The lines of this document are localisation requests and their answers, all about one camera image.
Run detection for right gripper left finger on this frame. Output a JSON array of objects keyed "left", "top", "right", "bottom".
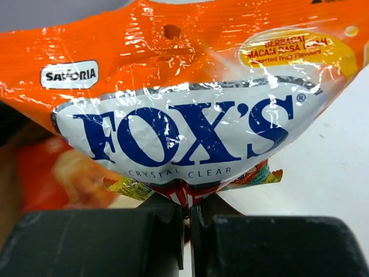
[{"left": 1, "top": 194, "right": 184, "bottom": 276}]

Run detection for orange yellow candy packet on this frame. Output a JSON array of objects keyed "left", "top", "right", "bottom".
[{"left": 1, "top": 1, "right": 368, "bottom": 207}]

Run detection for orange beige chips bag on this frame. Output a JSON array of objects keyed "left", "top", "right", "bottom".
[{"left": 16, "top": 136, "right": 120, "bottom": 214}]

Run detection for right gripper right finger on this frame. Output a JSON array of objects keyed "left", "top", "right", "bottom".
[{"left": 190, "top": 194, "right": 368, "bottom": 276}]

